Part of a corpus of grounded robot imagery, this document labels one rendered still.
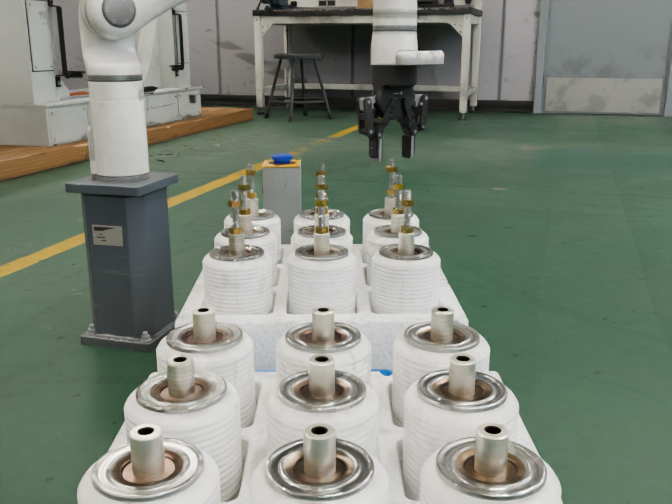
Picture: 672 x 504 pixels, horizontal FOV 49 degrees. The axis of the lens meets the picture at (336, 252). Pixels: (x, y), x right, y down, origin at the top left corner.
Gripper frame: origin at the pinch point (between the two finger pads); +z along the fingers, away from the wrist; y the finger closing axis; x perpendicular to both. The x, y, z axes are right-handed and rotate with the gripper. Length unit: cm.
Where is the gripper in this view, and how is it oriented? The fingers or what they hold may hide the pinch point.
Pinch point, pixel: (392, 151)
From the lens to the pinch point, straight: 124.9
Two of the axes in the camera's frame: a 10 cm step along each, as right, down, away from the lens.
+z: 0.0, 9.6, 2.7
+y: -8.0, 1.7, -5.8
